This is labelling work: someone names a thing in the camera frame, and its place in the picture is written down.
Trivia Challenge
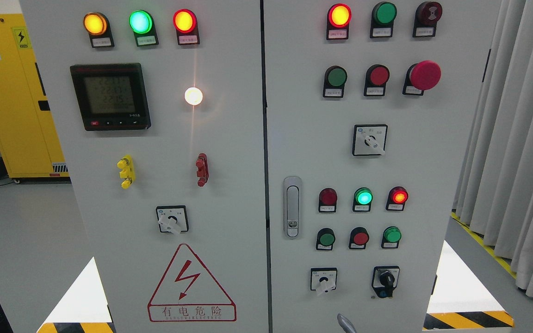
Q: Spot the green start push button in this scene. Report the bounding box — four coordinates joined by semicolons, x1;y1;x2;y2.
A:
316;228;336;251

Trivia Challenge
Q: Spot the green push button upper row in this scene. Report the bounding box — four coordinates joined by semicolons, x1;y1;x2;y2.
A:
322;65;347;99

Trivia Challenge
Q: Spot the red push button lower row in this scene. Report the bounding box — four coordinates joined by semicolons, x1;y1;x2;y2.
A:
348;226;370;250

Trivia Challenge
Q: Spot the red push button row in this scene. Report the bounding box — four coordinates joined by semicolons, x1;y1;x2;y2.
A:
363;64;390;97
348;226;370;250

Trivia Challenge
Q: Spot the red push button upper row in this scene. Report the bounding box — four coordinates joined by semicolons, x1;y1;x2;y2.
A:
363;64;390;97

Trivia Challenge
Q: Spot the green push button lower right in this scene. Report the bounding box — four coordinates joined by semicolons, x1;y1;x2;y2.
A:
380;226;402;249

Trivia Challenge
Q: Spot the red mushroom emergency stop button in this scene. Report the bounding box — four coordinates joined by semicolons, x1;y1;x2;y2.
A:
402;60;442;96

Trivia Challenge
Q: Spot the grey electrical control cabinet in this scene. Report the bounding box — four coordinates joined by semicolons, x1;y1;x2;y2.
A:
20;0;501;333

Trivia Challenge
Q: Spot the dark red indicator lamp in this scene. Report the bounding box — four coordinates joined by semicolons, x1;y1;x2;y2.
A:
318;188;338;213

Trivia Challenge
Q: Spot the green lit indicator lamp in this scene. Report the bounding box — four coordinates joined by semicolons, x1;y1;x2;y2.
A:
353;187;373;212

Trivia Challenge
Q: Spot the white lit indicator lamp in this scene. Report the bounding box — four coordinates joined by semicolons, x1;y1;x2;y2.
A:
184;86;204;106

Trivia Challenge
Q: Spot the red lit indicator lamp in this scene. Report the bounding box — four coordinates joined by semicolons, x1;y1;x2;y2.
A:
385;187;409;211

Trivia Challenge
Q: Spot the red electric hazard warning sticker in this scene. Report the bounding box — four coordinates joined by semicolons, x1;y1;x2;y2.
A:
147;244;237;322

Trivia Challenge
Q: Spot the red indicator lamp top left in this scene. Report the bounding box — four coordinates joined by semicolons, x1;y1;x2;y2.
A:
172;8;200;45

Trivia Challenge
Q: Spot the red lit lamp top right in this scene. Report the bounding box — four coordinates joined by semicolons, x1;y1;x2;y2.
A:
326;3;352;41

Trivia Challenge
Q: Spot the black digital power meter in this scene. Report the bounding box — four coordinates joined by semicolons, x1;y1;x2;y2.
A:
70;63;151;131

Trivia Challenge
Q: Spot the green indicator lamp top left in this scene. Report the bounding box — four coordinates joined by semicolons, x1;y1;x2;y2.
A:
129;9;159;47

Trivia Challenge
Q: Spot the green lamp top right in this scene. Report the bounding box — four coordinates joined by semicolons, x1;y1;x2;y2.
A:
370;1;397;38

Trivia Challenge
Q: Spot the yellow indicator lamp top left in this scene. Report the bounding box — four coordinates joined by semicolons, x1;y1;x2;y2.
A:
83;12;114;48

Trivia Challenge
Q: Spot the dark red buzzer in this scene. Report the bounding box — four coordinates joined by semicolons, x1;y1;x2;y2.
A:
412;1;443;37

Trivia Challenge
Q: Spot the grey curtain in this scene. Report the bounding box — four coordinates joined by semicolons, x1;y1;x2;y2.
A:
454;0;533;298

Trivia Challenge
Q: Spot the yellow safety storage cabinet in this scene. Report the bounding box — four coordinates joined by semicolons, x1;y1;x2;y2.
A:
0;13;68;181

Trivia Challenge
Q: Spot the grey cabinet door handle lock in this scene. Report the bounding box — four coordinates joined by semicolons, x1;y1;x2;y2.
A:
283;176;302;239

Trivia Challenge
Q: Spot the upper right rotary selector switch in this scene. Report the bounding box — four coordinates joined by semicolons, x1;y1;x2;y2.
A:
353;124;388;156

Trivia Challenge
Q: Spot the left door rotary selector switch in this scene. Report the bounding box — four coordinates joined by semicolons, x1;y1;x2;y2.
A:
155;206;190;234

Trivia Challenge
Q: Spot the lower white rotary selector switch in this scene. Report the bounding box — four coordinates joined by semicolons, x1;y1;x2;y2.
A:
310;267;338;296

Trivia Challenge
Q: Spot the black knob selector switch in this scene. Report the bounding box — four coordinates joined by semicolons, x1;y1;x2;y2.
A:
372;265;400;298

